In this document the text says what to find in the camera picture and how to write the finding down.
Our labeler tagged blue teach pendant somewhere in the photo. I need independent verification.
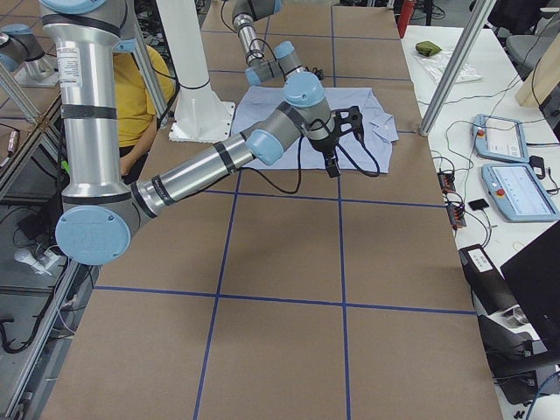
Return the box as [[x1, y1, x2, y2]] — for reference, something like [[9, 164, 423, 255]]
[[480, 164, 559, 222], [472, 114, 529, 164]]

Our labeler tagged person in yellow shirt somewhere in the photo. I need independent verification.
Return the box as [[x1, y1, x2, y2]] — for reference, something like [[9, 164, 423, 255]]
[[113, 52, 158, 185]]

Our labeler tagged far blue teach pendant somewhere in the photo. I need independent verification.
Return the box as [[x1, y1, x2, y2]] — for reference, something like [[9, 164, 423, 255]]
[[472, 114, 529, 164]]

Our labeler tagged aluminium frame post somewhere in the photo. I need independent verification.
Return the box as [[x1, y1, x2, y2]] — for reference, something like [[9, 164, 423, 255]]
[[419, 0, 496, 137]]

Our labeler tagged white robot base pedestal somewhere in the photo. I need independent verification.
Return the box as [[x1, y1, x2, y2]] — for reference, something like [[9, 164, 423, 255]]
[[157, 0, 235, 143]]

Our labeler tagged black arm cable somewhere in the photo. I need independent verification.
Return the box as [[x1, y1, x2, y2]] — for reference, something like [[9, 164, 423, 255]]
[[244, 117, 382, 195]]

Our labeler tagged clear plastic bag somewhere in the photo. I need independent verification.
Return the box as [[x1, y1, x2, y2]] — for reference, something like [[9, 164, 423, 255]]
[[415, 48, 484, 84]]

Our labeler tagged grey office chair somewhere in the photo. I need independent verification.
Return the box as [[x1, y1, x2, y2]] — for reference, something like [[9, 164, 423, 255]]
[[506, 19, 559, 80]]

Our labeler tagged black monitor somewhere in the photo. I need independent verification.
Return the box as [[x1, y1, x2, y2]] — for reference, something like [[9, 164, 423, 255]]
[[500, 223, 559, 349]]

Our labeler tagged near blue teach pendant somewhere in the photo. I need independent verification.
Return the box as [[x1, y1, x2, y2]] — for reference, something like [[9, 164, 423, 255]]
[[480, 164, 559, 222]]

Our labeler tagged blue striped button shirt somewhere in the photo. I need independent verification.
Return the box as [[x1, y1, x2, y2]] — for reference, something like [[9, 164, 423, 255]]
[[230, 85, 400, 176]]

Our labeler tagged green fabric pouch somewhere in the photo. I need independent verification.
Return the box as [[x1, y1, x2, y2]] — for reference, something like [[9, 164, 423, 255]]
[[415, 40, 442, 57]]

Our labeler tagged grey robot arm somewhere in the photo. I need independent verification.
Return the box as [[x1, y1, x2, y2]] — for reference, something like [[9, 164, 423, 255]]
[[232, 0, 305, 86], [40, 1, 341, 265]]

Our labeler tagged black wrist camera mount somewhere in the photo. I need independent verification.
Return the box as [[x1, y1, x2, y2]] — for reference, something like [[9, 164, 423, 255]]
[[305, 66, 325, 81], [331, 106, 365, 143]]

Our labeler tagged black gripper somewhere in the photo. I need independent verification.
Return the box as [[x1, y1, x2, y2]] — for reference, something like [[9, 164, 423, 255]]
[[307, 121, 340, 177]]

